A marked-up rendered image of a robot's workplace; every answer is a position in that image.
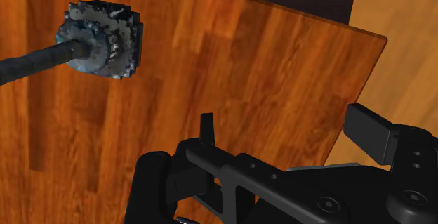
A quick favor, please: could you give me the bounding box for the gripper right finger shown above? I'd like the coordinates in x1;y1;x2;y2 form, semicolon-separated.
343;103;438;224

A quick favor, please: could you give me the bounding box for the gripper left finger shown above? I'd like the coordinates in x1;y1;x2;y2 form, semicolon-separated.
124;112;350;224

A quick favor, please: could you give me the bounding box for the brown wooden table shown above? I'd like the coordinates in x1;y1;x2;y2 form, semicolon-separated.
0;0;389;224

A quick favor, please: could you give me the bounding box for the dark grey meat mallet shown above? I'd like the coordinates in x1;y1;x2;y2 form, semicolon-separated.
0;0;145;87

